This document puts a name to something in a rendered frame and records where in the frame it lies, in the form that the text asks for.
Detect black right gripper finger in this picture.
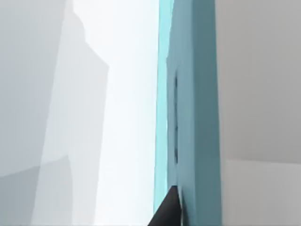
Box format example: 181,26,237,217
147,185,183,226

